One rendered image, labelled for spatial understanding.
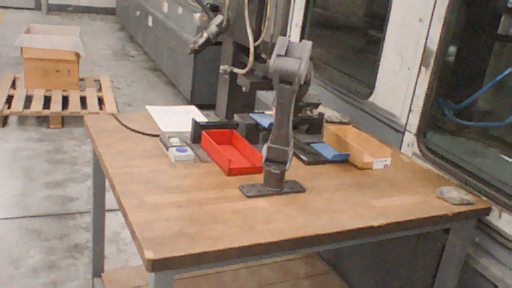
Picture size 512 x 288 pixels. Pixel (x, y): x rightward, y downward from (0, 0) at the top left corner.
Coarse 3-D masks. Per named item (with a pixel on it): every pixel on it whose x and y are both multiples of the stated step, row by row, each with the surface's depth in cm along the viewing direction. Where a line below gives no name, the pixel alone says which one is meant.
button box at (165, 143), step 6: (114, 114) 194; (120, 120) 188; (126, 126) 184; (138, 132) 181; (144, 132) 180; (162, 138) 171; (168, 138) 171; (180, 138) 173; (162, 144) 171; (168, 144) 167; (174, 144) 167; (180, 144) 168; (168, 150) 166
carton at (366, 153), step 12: (324, 132) 193; (336, 132) 196; (348, 132) 198; (360, 132) 192; (336, 144) 187; (348, 144) 180; (360, 144) 192; (372, 144) 186; (348, 156) 180; (360, 156) 174; (372, 156) 186; (384, 156) 180; (360, 168) 175; (372, 168) 177
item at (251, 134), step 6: (240, 126) 184; (246, 126) 180; (252, 126) 181; (240, 132) 184; (246, 132) 181; (252, 132) 182; (258, 132) 184; (264, 132) 196; (270, 132) 192; (246, 138) 182; (252, 138) 183; (258, 138) 185; (252, 144) 184
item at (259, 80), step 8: (240, 56) 195; (248, 56) 197; (256, 56) 199; (248, 64) 189; (256, 64) 183; (264, 64) 182; (256, 72) 181; (264, 72) 178; (240, 80) 181; (248, 80) 175; (256, 80) 176; (264, 80) 177; (272, 80) 178; (248, 88) 175; (256, 88) 176; (264, 88) 178; (272, 88) 179
